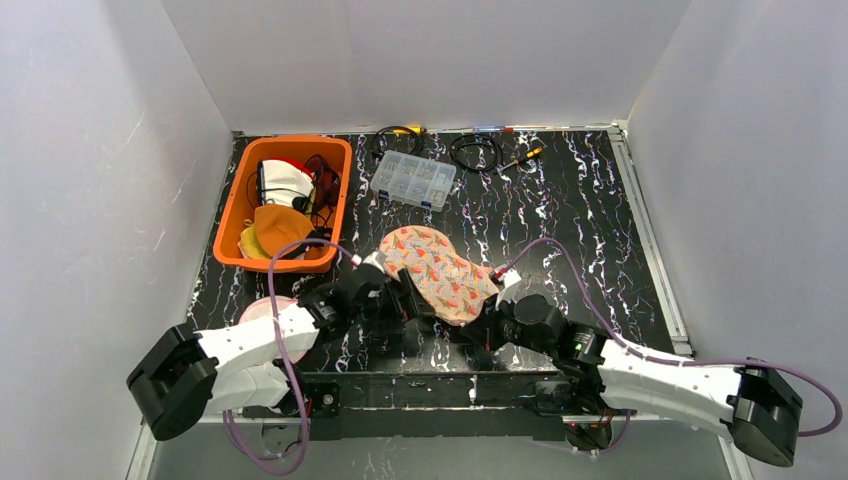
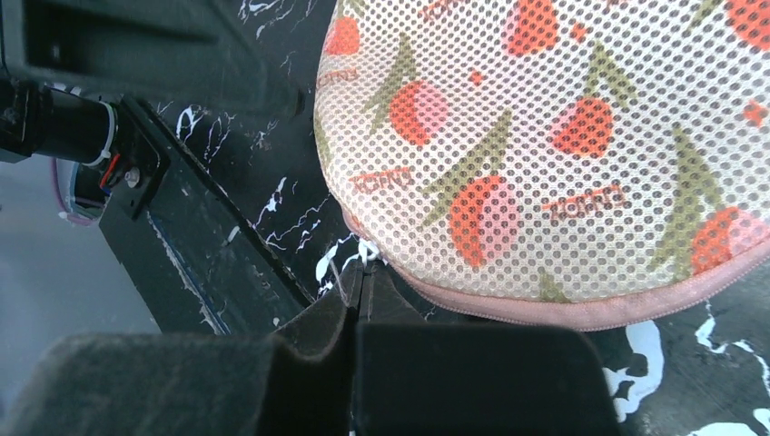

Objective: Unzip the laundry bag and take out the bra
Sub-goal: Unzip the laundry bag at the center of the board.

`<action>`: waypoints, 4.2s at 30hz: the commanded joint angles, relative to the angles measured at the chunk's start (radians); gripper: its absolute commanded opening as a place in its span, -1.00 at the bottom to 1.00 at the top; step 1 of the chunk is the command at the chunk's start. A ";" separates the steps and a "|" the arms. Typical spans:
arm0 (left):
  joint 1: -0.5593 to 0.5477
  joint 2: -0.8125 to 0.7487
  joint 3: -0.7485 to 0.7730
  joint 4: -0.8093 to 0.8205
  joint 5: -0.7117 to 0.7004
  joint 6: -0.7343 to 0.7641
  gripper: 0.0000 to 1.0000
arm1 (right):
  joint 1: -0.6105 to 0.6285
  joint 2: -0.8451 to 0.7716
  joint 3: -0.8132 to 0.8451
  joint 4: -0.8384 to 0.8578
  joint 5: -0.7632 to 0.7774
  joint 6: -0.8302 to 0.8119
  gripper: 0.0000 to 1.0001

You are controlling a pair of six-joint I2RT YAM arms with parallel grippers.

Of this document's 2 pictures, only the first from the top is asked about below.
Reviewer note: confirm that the orange plastic bin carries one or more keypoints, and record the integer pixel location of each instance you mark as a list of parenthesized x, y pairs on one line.
[(286, 191)]

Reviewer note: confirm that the aluminium right rail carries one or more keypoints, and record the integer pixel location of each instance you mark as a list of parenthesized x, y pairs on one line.
[(679, 335)]

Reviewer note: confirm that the floral pink fabric pouch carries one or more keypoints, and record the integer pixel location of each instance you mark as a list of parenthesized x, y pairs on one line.
[(455, 287)]

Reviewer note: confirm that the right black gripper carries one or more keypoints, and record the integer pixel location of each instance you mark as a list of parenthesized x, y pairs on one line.
[(482, 327)]

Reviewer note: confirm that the orange bra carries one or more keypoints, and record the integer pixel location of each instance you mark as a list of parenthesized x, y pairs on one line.
[(278, 225)]

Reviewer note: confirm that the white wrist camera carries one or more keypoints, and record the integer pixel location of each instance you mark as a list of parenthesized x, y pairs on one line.
[(370, 262), (509, 283)]

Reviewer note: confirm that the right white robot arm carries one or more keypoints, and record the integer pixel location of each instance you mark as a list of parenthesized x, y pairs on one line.
[(749, 403)]

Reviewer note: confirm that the dark maroon bra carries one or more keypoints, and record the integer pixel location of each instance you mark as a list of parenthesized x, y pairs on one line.
[(323, 199)]

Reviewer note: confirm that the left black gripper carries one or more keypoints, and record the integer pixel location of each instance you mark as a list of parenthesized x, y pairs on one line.
[(407, 302)]

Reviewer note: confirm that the clear plastic screw box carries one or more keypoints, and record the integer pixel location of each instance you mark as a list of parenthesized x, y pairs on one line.
[(413, 180)]

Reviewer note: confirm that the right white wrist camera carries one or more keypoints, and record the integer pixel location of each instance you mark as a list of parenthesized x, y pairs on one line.
[(509, 283)]

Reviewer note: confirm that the yellow handled screwdriver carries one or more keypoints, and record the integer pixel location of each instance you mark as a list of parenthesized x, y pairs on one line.
[(518, 160)]

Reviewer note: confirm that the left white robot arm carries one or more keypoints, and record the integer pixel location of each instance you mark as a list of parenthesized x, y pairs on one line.
[(191, 373)]

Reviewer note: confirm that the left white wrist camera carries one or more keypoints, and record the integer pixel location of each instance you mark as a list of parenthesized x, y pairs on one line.
[(370, 262)]

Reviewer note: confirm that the red garment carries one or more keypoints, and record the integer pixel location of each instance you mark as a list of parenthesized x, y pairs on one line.
[(300, 166)]

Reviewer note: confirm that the yellow bra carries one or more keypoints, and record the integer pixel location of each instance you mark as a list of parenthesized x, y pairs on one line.
[(249, 245)]

